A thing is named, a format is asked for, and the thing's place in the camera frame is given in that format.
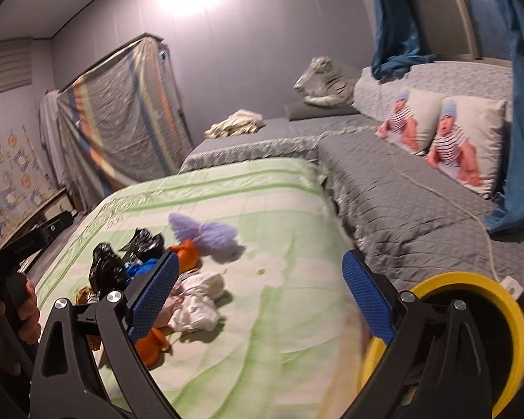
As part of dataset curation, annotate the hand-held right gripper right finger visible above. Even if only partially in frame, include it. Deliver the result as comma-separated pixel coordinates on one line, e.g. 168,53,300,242
341,249,494,419

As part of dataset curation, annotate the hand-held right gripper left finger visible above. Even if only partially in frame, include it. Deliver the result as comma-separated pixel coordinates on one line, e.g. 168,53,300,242
30,251,182,419

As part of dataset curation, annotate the blue plastic bag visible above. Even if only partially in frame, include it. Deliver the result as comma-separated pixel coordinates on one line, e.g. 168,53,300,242
124,258,160,280

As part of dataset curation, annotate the yellow rimmed bin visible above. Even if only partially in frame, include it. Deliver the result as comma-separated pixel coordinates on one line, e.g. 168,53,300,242
360,272,524,419

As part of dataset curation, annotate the person's left hand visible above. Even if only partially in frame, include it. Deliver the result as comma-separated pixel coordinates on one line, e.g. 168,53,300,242
0,276,42,345

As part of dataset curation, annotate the crumpled pink paper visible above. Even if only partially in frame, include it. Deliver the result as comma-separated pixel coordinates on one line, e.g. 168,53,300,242
157,279,188,328

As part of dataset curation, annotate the white plastic bag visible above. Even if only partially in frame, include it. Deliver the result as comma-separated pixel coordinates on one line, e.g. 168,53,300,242
170,292,221,332

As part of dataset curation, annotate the crumpled black plastic bag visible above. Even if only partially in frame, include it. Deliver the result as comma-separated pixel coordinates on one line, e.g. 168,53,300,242
120,228,166,263
88,243,129,293

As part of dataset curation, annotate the crumpled white tissue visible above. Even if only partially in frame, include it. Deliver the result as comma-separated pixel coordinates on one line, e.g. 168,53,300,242
177,271,225,302

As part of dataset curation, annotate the white low cabinet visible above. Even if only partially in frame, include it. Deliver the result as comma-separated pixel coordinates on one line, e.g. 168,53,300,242
9,188,77,245

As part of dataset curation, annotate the brown shiny wrapper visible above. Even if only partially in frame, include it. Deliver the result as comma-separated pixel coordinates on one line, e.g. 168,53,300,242
75,286,101,307

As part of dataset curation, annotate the cartoon printed cloth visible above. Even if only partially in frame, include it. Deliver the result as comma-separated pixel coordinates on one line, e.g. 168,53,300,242
0,126,59,245

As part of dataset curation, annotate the grey quilted sofa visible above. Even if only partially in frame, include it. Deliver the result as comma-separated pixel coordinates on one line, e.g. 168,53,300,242
179,60,524,297

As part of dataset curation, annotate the grey hanging garment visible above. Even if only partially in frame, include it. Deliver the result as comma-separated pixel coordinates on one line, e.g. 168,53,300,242
38,91,68,188

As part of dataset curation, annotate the green patterned blanket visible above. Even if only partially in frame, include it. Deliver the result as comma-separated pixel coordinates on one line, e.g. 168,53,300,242
24,157,376,419

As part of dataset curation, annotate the white power strip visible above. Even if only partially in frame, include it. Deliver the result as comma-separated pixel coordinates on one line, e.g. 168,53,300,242
498,276,524,300

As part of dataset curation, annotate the baby print pillow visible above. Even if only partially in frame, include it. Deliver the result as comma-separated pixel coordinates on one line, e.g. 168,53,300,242
376,88,444,157
424,95,507,199

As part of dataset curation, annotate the striped grey cloth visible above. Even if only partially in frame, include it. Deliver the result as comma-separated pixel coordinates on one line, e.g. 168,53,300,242
57,32,193,201

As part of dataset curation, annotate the grey window blind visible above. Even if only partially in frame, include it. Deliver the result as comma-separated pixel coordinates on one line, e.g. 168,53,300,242
0,37,35,99

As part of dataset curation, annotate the cream cloth pile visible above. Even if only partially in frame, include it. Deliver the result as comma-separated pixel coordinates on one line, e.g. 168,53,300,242
204,109,265,139

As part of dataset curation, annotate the grey pillow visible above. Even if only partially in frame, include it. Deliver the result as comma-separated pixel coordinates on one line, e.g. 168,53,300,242
285,102,361,122

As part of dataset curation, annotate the white tiger plush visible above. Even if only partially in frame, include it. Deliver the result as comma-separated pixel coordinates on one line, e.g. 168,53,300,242
293,56,363,108

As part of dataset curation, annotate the white cable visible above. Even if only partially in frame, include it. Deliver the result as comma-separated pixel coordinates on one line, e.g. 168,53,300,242
380,137,507,282

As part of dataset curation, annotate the metal window frame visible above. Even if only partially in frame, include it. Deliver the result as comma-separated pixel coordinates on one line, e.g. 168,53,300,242
397,0,514,62

